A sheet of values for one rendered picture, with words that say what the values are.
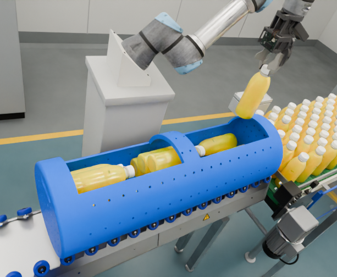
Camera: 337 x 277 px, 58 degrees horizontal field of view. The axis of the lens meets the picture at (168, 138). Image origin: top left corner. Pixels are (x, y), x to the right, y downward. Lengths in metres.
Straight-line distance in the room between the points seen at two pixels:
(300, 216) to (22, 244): 1.16
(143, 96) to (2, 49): 1.37
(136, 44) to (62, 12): 2.52
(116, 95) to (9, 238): 0.63
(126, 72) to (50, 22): 2.57
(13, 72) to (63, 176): 1.76
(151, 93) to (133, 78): 0.10
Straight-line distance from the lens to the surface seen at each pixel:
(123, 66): 1.27
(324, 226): 1.85
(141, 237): 1.13
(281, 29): 1.04
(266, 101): 1.70
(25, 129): 2.77
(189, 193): 0.99
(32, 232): 1.12
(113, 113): 1.32
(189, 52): 1.31
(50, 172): 0.86
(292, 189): 1.44
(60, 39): 3.88
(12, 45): 2.43
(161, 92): 1.35
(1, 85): 2.61
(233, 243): 2.39
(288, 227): 1.59
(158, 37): 1.30
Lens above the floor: 1.90
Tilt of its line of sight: 42 degrees down
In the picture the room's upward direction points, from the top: 19 degrees clockwise
